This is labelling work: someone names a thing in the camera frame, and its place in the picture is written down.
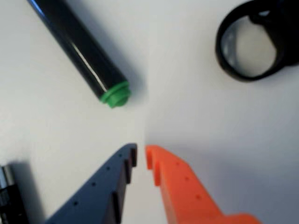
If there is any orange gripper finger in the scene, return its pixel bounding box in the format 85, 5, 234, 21
144, 144, 262, 224

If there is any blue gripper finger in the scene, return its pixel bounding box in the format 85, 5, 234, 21
44, 143, 138, 224

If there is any black plastic ring clamp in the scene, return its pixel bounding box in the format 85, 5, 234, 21
214, 0, 299, 82

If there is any black and silver flashlight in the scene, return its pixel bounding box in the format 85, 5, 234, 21
0, 163, 30, 224

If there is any black marker with green end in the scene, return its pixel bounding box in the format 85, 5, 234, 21
27, 0, 131, 110

